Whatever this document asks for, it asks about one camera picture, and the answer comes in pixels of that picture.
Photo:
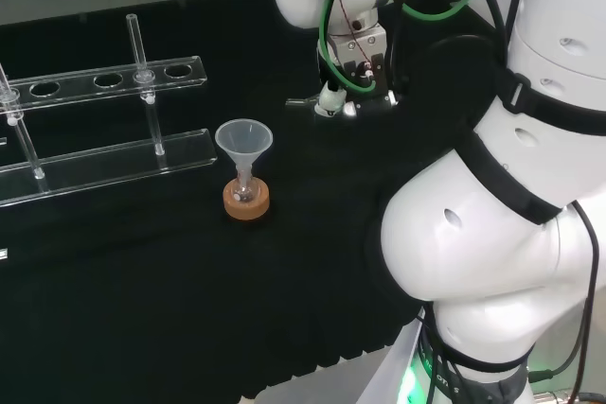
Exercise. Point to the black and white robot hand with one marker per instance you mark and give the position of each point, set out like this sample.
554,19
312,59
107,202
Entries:
374,44

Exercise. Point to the clear glass weighing funnel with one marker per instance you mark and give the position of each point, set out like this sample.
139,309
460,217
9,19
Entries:
300,102

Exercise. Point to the translucent plastic funnel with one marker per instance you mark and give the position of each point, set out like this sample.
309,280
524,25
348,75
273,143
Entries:
244,136

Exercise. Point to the clear acrylic funnel stand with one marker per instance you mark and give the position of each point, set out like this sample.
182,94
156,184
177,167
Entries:
109,82

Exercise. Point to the small round-bottom glass flask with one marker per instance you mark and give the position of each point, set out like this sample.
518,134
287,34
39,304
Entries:
245,191

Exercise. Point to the pale board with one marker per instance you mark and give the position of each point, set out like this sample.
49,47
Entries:
379,375

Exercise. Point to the black cloth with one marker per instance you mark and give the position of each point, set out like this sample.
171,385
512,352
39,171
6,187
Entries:
142,304

